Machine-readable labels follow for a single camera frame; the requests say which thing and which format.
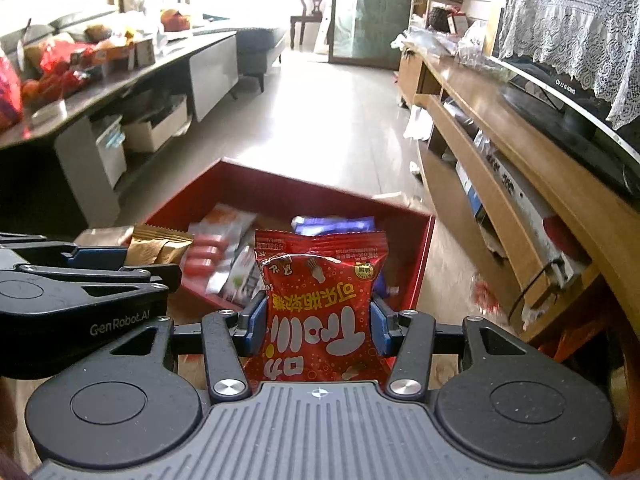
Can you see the beige floral tablecloth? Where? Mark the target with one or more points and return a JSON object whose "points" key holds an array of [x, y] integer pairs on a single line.
{"points": [[442, 372]]}

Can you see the red gummy candy packet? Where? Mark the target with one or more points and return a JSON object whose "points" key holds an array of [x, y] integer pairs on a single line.
{"points": [[315, 310]]}

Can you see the white storage bin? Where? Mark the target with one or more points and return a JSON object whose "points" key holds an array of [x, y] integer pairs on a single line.
{"points": [[112, 160]]}

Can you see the red plastic bag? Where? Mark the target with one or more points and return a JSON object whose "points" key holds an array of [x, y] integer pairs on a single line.
{"points": [[60, 57]]}

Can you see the long white media device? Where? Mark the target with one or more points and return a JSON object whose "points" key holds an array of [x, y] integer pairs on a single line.
{"points": [[525, 205]]}

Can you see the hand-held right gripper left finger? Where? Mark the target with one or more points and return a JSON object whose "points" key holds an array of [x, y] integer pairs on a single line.
{"points": [[255, 320]]}

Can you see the white storage box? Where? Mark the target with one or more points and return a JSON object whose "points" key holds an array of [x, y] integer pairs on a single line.
{"points": [[150, 135]]}

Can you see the wooden television cabinet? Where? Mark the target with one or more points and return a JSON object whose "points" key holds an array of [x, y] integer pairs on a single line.
{"points": [[540, 155]]}

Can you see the red purple bag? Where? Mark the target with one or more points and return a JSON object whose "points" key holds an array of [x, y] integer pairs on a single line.
{"points": [[7, 95]]}

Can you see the blue box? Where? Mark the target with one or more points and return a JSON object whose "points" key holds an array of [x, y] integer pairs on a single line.
{"points": [[470, 190]]}

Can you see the grey sofa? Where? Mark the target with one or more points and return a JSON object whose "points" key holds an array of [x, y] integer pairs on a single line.
{"points": [[260, 50]]}

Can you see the white lace cloth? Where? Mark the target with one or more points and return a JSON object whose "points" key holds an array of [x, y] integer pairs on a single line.
{"points": [[575, 20]]}

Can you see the gold snack packet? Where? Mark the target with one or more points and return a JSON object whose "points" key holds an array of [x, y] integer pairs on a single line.
{"points": [[155, 247]]}

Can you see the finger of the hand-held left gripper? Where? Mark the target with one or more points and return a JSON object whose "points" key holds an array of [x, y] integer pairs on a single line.
{"points": [[125, 275], [95, 258]]}

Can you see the purple snack packet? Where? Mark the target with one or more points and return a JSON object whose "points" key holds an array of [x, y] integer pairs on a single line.
{"points": [[330, 224]]}

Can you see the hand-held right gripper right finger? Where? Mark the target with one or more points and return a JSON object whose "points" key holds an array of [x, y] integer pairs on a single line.
{"points": [[380, 325]]}

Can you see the clear plastic bags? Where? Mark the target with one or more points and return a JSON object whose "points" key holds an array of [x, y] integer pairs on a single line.
{"points": [[470, 42]]}

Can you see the tinted glass door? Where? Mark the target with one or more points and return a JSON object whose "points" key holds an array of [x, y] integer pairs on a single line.
{"points": [[370, 10]]}

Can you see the clear sausage packet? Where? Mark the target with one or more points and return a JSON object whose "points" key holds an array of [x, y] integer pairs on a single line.
{"points": [[205, 255]]}

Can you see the curved television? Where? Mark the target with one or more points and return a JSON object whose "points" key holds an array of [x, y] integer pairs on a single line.
{"points": [[550, 105]]}

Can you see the red cardboard box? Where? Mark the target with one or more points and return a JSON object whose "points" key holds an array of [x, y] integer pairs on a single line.
{"points": [[310, 195]]}

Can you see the orange cardboard box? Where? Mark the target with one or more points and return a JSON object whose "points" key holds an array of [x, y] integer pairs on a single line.
{"points": [[120, 52]]}

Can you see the dark coffee table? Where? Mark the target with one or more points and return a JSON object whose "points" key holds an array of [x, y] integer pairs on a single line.
{"points": [[75, 105]]}

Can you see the orange plastic bag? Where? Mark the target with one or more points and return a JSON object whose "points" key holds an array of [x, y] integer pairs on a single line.
{"points": [[575, 345]]}

